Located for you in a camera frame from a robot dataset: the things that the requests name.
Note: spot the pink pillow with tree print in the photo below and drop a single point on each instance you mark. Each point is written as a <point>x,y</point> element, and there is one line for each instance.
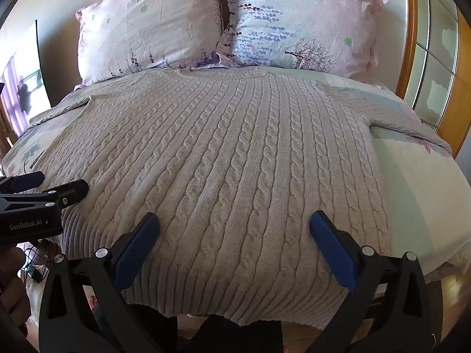
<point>301,22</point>

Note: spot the wooden framed glass door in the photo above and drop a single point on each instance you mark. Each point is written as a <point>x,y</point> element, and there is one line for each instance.
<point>441,55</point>

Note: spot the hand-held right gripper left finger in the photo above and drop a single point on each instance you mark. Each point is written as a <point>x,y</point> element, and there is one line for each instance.
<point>134,250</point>

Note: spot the person's left hand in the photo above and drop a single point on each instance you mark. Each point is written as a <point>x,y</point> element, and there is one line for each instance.
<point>13,286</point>

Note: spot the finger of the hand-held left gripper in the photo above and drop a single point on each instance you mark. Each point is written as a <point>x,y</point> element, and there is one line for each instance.
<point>68,193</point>
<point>25,180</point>

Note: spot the wooden headboard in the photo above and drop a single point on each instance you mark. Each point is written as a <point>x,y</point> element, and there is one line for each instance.
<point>406,29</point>

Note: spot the pink floral pillow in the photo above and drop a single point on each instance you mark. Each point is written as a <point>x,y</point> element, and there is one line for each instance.
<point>147,25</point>

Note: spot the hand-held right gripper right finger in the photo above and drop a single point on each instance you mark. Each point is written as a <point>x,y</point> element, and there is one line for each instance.
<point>333,252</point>

